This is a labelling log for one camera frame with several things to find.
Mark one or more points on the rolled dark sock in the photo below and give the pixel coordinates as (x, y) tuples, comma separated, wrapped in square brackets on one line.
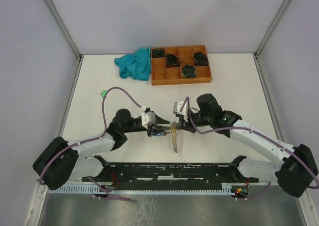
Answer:
[(158, 53)]

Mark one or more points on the rolled black orange sock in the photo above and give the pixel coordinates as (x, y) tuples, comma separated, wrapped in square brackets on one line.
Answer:
[(172, 61)]

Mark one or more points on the white cable duct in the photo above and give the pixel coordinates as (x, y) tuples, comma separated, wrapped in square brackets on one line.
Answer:
[(93, 189)]

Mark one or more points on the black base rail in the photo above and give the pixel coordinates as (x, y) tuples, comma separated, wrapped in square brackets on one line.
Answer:
[(170, 176)]

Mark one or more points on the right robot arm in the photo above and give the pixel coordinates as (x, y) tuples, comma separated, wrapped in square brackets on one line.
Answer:
[(293, 168)]

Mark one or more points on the green tag key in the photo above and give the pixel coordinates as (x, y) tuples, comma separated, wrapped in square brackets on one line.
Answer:
[(103, 93)]

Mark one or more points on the teal cloth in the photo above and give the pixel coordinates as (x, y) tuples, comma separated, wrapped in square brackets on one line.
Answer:
[(136, 66)]

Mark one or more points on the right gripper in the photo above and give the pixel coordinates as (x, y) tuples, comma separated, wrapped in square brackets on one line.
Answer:
[(183, 124)]

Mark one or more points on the blue tag key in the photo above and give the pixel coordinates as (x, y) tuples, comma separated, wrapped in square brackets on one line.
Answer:
[(160, 134)]

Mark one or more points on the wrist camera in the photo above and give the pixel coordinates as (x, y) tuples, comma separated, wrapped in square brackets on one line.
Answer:
[(148, 117), (180, 109)]

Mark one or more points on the wooden compartment tray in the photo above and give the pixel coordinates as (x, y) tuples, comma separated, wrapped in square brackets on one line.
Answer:
[(161, 75)]

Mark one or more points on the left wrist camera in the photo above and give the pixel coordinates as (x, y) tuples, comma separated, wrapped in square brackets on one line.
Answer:
[(148, 117)]

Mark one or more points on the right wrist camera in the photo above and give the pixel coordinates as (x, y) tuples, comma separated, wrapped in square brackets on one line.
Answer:
[(180, 109)]

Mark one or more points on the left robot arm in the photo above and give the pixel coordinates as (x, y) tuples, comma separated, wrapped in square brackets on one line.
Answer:
[(64, 161)]

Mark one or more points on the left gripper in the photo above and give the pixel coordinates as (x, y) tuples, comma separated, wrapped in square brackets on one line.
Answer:
[(156, 128)]

